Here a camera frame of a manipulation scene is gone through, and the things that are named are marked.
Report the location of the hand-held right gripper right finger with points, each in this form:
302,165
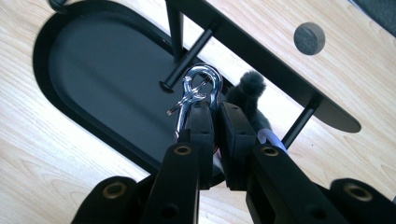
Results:
246,146

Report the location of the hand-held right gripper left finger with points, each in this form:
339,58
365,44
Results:
199,146

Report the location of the silver metal clip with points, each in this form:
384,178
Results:
194,90

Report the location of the black key rack with tray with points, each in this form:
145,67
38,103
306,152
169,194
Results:
109,84

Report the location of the grey round disc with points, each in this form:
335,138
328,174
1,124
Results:
309,39

